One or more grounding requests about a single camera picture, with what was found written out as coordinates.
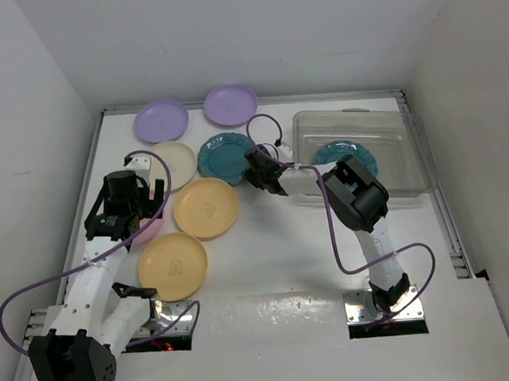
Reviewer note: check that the yellow plate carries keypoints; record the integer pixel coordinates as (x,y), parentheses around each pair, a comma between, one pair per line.
(175,264)
(206,208)

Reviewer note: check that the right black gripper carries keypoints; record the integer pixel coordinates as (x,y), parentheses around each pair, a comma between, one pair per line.
(250,176)

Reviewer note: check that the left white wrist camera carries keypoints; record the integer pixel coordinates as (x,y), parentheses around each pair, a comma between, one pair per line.
(140,164)

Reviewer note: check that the metal base plate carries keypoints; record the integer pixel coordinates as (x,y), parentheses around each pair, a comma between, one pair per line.
(170,319)
(360,308)

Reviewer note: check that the left purple plate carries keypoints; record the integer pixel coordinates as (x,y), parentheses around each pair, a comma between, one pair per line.
(158,121)

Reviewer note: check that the far yellow plate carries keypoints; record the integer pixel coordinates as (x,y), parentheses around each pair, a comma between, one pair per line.
(206,208)

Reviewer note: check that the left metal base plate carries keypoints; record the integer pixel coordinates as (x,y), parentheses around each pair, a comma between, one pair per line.
(170,319)

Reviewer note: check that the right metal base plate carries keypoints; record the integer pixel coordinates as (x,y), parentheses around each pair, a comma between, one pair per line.
(360,308)

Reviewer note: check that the cream plate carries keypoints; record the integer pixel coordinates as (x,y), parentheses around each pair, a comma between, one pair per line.
(180,159)

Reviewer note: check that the clear plastic bin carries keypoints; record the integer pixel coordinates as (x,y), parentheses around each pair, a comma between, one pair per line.
(405,168)

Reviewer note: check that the right purple plate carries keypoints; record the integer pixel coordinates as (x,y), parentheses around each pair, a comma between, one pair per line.
(230,105)

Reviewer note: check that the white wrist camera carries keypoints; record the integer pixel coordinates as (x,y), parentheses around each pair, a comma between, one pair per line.
(283,152)
(140,164)

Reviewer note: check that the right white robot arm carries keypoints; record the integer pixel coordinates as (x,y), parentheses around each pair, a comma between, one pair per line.
(359,202)

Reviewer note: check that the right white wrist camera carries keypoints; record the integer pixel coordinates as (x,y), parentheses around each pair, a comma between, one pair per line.
(283,152)

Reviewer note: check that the pink plate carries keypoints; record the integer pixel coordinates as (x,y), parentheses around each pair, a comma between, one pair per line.
(152,230)

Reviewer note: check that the teal scalloped plate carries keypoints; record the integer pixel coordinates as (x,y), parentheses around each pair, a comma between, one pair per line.
(336,150)
(223,157)

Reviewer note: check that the purple plate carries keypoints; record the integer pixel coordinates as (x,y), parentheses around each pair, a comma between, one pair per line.
(158,121)
(230,105)

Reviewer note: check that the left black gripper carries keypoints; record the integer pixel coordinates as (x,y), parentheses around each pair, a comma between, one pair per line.
(142,188)

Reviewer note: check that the near yellow plate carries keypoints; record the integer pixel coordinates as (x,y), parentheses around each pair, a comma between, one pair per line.
(175,264)

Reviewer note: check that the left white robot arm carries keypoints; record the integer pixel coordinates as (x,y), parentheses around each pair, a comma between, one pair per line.
(99,315)

